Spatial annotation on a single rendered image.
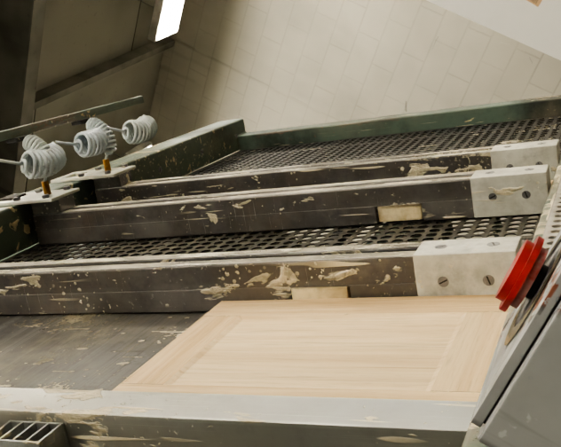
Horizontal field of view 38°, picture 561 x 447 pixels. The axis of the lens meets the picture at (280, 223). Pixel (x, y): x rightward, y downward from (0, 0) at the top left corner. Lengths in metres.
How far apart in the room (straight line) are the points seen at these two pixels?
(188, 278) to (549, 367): 0.84
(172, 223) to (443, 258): 0.77
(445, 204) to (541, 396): 1.08
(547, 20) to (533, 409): 4.59
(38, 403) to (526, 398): 0.61
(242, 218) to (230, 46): 5.80
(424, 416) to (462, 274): 0.34
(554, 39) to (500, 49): 1.58
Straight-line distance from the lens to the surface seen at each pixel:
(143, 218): 1.67
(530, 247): 0.40
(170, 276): 1.16
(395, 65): 6.72
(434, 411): 0.70
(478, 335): 0.89
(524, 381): 0.36
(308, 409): 0.73
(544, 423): 0.37
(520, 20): 4.94
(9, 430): 0.89
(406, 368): 0.84
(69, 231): 1.79
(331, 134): 2.62
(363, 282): 1.04
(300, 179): 1.75
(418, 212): 1.45
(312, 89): 7.06
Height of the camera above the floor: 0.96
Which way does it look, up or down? 13 degrees up
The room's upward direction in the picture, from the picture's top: 62 degrees counter-clockwise
